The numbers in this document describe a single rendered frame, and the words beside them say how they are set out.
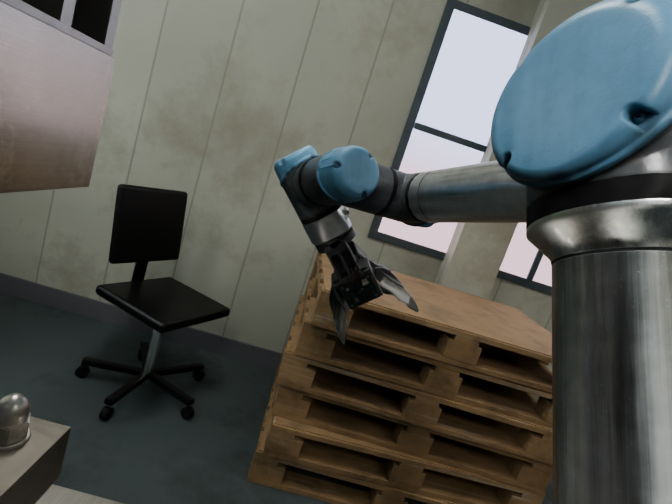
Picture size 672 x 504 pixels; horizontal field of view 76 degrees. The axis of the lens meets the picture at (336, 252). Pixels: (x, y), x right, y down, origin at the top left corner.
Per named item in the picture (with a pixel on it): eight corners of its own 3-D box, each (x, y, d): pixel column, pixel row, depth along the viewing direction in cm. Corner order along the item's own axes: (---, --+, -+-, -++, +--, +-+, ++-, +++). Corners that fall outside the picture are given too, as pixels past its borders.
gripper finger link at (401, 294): (422, 323, 75) (375, 300, 74) (416, 308, 81) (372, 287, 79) (431, 308, 74) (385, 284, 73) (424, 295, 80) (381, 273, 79)
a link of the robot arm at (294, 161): (282, 159, 64) (263, 167, 72) (316, 224, 67) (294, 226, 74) (323, 137, 67) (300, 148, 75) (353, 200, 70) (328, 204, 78)
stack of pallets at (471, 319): (465, 436, 280) (519, 307, 263) (527, 557, 194) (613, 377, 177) (269, 381, 269) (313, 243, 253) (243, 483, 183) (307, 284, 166)
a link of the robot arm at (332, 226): (303, 219, 77) (344, 199, 76) (315, 241, 78) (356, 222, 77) (300, 229, 70) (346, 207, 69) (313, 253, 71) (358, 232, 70)
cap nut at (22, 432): (12, 454, 39) (21, 411, 38) (-29, 443, 39) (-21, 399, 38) (39, 430, 43) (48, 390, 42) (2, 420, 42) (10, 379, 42)
